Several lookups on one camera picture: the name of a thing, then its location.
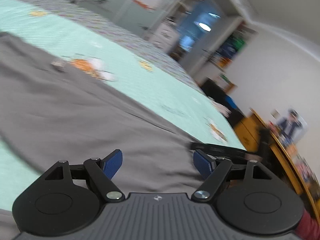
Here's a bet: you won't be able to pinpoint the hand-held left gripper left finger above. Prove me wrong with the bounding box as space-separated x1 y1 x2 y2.
45 149 125 203

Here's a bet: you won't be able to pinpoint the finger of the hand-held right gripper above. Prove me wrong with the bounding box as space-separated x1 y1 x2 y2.
190 142 248 159

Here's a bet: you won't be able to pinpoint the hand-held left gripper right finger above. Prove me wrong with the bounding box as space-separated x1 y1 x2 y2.
191 149 274 203

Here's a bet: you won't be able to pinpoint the grey shirt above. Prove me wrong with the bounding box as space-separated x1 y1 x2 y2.
0 31 250 240

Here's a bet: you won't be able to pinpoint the person's right forearm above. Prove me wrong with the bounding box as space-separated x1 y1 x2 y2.
294 209 320 240

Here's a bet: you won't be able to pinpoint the black case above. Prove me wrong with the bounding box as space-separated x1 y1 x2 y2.
201 79 245 128

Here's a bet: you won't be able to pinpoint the cardboard box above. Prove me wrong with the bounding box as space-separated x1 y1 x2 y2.
217 75 237 93

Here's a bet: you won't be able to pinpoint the quilted bee-print bedspread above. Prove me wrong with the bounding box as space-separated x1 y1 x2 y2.
0 0 248 175

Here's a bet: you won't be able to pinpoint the white door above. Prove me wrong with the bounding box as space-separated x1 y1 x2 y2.
180 15 243 80

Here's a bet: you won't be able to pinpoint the green hanging bags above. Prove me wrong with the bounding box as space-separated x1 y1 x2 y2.
210 34 247 68

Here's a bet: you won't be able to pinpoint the white drawer cabinet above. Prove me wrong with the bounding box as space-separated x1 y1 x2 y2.
150 21 180 53

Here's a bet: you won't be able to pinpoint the sliding-door wardrobe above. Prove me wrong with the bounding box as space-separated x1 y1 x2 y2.
47 0 203 43

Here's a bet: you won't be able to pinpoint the orange-framed poster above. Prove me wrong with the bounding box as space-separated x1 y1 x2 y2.
132 0 155 12

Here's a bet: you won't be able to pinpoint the wall poster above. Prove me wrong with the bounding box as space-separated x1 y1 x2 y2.
276 109 308 145

